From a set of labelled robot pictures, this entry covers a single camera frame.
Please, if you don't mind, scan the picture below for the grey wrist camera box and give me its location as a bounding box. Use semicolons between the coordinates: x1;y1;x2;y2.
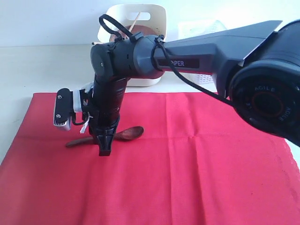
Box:
53;88;91;134

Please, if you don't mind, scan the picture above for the wooden chopstick steep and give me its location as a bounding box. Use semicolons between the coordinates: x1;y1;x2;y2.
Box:
128;12;141;32

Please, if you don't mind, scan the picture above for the red tablecloth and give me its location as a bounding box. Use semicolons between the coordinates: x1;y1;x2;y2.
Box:
0;93;300;225

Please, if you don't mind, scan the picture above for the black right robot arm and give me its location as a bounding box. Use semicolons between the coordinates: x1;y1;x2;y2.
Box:
89;14;300;156

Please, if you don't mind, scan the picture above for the brown wooden spoon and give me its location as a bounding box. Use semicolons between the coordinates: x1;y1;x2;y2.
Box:
65;126;144;148

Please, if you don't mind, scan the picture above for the white perforated plastic basket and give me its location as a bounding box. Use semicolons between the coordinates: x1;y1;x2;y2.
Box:
178;19;227;85

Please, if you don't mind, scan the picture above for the brown wooden plate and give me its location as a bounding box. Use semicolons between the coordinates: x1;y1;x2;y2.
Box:
109;25;157;42

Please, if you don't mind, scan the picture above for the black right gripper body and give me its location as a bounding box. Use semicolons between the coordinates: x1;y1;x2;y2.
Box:
89;76;128;140

